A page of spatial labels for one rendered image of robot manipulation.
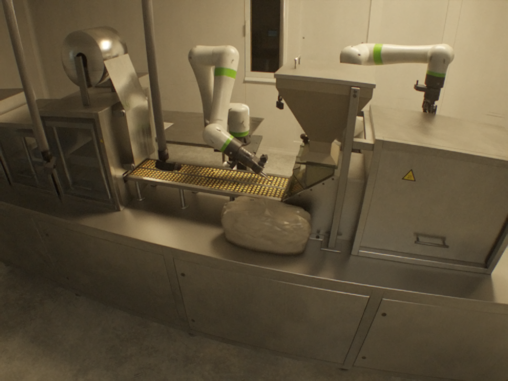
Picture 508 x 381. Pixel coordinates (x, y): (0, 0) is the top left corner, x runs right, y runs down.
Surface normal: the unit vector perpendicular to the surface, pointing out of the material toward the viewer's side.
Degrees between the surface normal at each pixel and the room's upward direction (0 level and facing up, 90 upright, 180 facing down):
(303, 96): 114
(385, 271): 0
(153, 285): 90
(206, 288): 90
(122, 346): 0
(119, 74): 72
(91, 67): 90
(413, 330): 90
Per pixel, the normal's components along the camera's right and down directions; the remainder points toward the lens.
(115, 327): 0.00, -0.84
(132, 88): 0.91, -0.13
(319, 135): -0.25, 0.81
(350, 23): -0.27, 0.51
